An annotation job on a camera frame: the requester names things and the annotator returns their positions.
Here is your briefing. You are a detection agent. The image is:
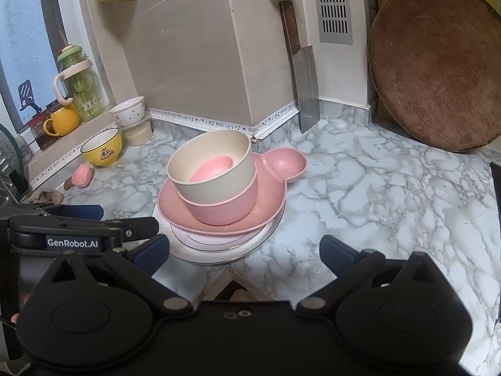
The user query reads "small white plate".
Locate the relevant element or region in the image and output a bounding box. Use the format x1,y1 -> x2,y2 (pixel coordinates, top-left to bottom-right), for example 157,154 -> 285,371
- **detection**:
169,211 -> 280,252

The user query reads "pink bear-shaped plate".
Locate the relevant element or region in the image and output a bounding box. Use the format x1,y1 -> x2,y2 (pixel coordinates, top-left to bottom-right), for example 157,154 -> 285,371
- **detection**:
158,148 -> 308,236

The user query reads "green bottle with white handle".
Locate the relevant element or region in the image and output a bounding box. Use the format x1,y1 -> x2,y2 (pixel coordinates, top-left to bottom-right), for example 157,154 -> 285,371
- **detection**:
53,31 -> 103,123

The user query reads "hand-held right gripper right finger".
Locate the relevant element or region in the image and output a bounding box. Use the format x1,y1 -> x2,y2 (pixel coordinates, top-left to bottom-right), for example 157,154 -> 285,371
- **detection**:
296,235 -> 455,316

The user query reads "small pink heart dish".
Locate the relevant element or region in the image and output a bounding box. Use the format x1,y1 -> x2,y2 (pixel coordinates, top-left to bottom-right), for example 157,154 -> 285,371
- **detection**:
189,156 -> 234,184

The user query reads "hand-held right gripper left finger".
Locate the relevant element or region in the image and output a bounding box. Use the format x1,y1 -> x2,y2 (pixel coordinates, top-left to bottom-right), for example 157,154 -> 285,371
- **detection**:
39,234 -> 193,316

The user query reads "cream bowl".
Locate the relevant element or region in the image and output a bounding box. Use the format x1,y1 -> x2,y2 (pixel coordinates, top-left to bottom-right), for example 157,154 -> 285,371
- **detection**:
166,129 -> 256,204

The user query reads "large white plate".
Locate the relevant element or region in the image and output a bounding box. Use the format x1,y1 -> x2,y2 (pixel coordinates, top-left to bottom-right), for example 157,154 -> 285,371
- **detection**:
152,200 -> 286,265

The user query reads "white patterned bowl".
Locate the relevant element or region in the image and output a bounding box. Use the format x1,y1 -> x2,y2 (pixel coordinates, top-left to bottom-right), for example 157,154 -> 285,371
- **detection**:
110,96 -> 146,127

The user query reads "black phone stand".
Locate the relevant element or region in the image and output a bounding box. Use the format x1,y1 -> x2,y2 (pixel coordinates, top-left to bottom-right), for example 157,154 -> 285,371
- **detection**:
19,79 -> 43,114

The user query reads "small pink brush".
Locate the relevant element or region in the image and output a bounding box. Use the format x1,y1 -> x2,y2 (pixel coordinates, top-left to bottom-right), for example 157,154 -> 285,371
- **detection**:
64,163 -> 95,192

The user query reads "brown cloth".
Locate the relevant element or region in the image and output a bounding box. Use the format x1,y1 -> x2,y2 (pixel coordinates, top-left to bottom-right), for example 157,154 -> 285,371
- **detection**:
31,190 -> 64,204

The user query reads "dark brown box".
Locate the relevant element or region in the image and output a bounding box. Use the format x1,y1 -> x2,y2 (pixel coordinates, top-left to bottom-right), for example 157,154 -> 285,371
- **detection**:
16,100 -> 71,151

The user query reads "window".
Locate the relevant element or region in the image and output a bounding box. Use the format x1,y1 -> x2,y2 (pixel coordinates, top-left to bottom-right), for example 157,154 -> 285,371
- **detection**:
0,0 -> 114,134

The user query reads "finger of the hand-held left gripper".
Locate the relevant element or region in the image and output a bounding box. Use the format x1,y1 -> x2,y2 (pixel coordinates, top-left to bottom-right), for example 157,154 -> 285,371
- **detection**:
117,217 -> 160,243
37,204 -> 104,222

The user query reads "grey vent grille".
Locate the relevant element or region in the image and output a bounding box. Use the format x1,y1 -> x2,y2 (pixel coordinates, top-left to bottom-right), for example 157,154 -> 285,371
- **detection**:
311,0 -> 354,44

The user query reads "round wooden cutting board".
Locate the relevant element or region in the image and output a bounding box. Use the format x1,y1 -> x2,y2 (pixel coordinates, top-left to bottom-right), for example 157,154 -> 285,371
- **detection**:
367,0 -> 501,152

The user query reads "cleaver with wooden handle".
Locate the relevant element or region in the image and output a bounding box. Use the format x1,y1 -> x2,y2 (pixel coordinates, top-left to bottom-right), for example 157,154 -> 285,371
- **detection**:
279,0 -> 321,134

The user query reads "clear glass lid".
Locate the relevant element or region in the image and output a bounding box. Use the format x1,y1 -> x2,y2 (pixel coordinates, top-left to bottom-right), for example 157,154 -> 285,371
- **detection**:
0,123 -> 34,204

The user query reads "yellow mug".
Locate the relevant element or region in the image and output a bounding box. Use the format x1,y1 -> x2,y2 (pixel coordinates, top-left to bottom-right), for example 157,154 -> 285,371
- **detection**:
42,106 -> 81,137

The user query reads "yellow printed bowl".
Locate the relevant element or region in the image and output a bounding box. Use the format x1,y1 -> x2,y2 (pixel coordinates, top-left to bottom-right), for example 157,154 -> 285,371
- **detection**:
80,127 -> 123,167

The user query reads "pink bowl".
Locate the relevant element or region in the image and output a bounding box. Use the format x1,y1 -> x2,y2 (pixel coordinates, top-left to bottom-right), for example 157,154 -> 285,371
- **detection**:
180,172 -> 260,227

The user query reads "white music-note edge strip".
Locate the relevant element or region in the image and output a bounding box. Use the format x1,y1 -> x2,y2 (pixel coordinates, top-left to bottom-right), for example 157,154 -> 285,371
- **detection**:
29,101 -> 295,186

